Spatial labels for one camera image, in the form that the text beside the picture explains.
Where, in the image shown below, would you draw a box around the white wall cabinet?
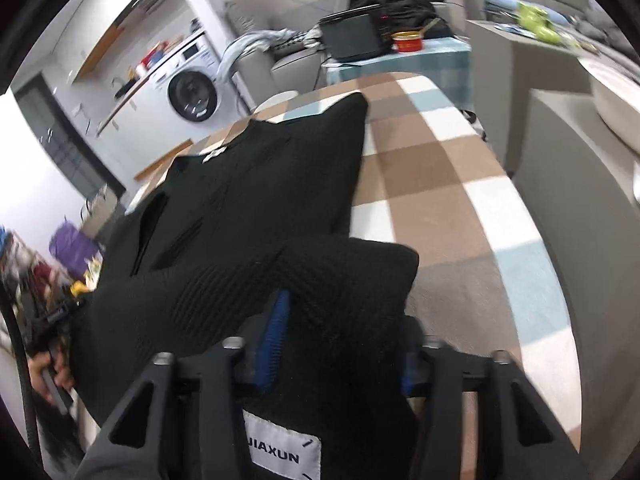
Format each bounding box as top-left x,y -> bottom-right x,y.
50,0 -> 177,82

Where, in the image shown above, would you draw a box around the wicker basket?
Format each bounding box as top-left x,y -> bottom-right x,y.
80,185 -> 122,242

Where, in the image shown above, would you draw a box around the pile of black clothes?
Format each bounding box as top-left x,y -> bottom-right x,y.
350,0 -> 452,41

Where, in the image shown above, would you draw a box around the red bowl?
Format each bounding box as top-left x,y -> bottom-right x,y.
391,30 -> 426,55

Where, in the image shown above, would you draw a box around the person's left hand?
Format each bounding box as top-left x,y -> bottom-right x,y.
27,347 -> 76,405

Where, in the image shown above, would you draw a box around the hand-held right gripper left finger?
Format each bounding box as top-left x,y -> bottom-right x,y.
75,289 -> 292,480

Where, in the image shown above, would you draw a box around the kitchen counter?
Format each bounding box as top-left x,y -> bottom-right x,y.
95,72 -> 157,137

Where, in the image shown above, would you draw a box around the brown blue plaid blanket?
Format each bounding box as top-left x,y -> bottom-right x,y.
125,72 -> 583,480

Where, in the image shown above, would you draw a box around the black door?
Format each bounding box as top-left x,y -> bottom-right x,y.
12,72 -> 127,202

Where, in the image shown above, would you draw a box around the green cloth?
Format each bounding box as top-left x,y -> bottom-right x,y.
516,2 -> 562,44

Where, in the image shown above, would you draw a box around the purple bag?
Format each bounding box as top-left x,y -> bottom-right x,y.
49,222 -> 104,282

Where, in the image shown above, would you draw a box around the white stool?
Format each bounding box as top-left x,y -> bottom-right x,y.
252,90 -> 301,114

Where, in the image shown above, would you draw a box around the white washing machine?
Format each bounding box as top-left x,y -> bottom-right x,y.
149,30 -> 252,124

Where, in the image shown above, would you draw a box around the black knit sweater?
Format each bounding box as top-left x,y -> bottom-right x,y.
67,92 -> 421,480

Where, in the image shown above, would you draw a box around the grey armchair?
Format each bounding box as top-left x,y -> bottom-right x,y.
465,19 -> 640,356

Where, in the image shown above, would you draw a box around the black laptop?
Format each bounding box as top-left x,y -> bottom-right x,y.
318,4 -> 391,62

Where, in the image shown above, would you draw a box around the white tub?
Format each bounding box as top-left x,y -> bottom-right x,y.
589,57 -> 640,152

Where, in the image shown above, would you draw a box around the grey white clothes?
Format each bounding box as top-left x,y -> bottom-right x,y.
219,27 -> 302,80

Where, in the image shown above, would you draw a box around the teal plaid tablecloth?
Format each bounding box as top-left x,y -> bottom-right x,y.
325,35 -> 474,112

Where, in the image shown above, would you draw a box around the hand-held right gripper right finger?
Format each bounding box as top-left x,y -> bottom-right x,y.
400,317 -> 592,480

